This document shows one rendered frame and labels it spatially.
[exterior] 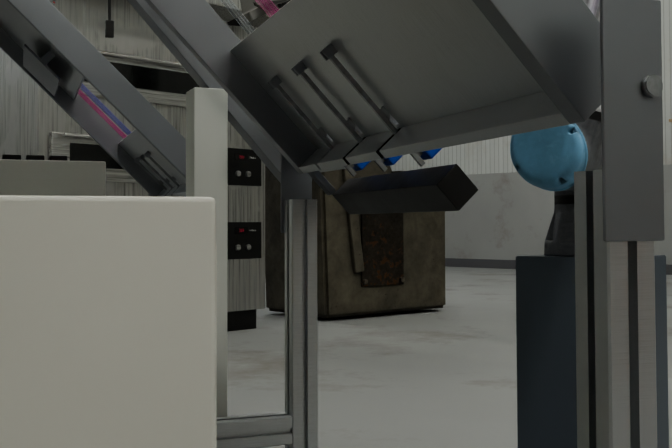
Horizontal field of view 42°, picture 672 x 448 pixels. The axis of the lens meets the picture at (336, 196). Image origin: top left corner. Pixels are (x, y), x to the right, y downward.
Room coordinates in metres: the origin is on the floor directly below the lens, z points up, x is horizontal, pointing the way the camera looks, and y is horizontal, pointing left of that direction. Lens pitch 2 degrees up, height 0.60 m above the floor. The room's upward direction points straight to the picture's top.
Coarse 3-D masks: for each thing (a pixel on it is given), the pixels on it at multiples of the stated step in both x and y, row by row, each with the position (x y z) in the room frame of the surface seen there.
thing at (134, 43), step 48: (96, 0) 4.33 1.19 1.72; (0, 48) 4.38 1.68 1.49; (96, 48) 4.34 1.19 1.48; (144, 48) 4.54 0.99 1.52; (0, 96) 4.38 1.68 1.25; (48, 96) 4.15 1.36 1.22; (96, 96) 4.31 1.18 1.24; (144, 96) 4.51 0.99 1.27; (0, 144) 4.38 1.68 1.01; (48, 144) 4.15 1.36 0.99; (96, 144) 4.31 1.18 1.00; (240, 144) 5.00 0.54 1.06; (144, 192) 4.54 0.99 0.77; (240, 192) 5.00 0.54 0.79; (240, 240) 5.00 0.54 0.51; (240, 288) 5.00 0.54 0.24
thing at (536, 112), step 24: (528, 96) 0.75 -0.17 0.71; (432, 120) 0.93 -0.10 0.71; (456, 120) 0.86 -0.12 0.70; (480, 120) 0.80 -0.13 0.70; (504, 120) 0.75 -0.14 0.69; (528, 120) 0.70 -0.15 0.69; (552, 120) 0.68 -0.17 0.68; (336, 144) 1.21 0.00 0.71; (360, 144) 1.10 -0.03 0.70; (384, 144) 1.01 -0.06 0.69; (408, 144) 0.92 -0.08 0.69; (432, 144) 0.87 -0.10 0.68; (456, 144) 0.83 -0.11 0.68; (312, 168) 1.23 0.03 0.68
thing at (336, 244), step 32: (320, 192) 5.45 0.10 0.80; (320, 224) 5.46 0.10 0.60; (352, 224) 5.55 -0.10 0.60; (384, 224) 5.74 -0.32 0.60; (416, 224) 5.94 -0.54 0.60; (320, 256) 5.47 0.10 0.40; (352, 256) 5.57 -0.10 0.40; (384, 256) 5.74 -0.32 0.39; (416, 256) 5.94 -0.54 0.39; (320, 288) 5.49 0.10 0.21; (352, 288) 5.58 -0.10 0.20; (384, 288) 5.76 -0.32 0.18; (416, 288) 5.94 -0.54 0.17
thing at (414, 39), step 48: (336, 0) 0.89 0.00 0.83; (384, 0) 0.81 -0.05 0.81; (432, 0) 0.75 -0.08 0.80; (240, 48) 1.21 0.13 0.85; (288, 48) 1.08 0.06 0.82; (336, 48) 0.97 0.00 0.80; (384, 48) 0.89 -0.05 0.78; (432, 48) 0.82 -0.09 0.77; (480, 48) 0.75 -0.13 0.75; (336, 96) 1.08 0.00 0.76; (384, 96) 0.98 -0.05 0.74; (432, 96) 0.89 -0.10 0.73; (480, 96) 0.82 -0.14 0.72
